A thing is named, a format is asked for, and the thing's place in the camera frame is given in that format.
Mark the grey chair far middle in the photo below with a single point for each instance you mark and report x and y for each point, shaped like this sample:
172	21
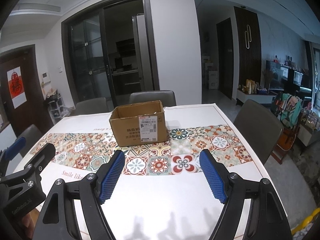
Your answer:
167	97

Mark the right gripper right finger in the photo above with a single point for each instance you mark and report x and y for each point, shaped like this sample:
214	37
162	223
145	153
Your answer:
266	218

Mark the glass sliding door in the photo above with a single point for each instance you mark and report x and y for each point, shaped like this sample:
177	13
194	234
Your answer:
85	57

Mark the small shelf rack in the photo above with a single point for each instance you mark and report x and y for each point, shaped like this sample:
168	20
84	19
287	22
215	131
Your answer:
55	105

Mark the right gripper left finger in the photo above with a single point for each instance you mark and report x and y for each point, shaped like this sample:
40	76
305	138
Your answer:
58	219

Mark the grey chair right side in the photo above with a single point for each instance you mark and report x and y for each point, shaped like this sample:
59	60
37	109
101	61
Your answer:
259	127

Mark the colourful clothes pile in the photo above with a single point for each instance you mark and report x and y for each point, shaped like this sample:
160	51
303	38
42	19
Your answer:
287	107

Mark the grey chair left side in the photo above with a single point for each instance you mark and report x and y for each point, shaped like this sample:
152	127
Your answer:
32	135

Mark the grey chair far left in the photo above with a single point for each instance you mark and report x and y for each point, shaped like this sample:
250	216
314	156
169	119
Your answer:
91	106

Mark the dark wooden entry door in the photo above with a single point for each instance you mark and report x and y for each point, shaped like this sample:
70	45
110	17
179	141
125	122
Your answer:
33	111

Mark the grey chair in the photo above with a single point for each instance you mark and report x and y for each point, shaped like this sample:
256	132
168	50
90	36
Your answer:
32	135
167	97
259	127
91	106

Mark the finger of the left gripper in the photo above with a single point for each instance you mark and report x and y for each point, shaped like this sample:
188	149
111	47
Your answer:
14	149

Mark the wall intercom panel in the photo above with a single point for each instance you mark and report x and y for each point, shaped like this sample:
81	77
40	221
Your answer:
45	77

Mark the cardboard box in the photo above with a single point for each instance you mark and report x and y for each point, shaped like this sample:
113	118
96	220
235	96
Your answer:
139	124

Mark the silver refrigerator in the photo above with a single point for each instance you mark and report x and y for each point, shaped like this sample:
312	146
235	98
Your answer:
142	52

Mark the red fu poster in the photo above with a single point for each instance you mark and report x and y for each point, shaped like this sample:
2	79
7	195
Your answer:
16	87

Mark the white tv cabinet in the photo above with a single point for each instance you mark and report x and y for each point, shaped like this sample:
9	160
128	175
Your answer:
263	99

